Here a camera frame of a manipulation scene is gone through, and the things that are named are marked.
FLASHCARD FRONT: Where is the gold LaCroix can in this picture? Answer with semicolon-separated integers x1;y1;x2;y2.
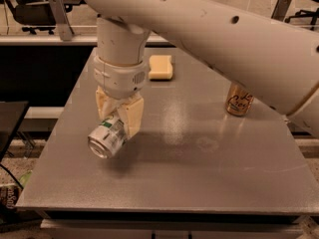
225;84;254;117

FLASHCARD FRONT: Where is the chip bag on floor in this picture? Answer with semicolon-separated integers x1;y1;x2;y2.
0;170;32;222

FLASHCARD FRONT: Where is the metal glass bracket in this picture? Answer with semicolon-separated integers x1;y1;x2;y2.
271;0;292;22
48;0;74;41

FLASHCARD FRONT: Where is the glass barrier panel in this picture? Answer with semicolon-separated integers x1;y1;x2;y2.
0;0;319;37

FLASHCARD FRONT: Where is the yellow sponge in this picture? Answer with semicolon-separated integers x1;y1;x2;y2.
149;55;173;80

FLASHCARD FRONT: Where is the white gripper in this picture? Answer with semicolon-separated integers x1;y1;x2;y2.
93;56;148;139

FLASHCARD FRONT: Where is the white green 7up can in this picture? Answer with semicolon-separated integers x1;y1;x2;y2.
88;113;127;158

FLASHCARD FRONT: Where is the black chair base right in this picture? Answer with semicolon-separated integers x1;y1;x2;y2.
284;8;319;31

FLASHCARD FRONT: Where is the black side table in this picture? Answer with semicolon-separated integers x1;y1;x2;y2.
0;101;29;161

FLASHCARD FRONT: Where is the right metal glass bracket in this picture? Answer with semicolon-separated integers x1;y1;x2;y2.
271;0;292;22

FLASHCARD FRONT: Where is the black office chair left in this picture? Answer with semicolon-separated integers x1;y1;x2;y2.
0;0;73;36

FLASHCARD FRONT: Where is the left metal glass bracket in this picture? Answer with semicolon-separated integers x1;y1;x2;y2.
48;0;74;41

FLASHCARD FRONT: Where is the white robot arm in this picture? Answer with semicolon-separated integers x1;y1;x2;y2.
85;0;319;137

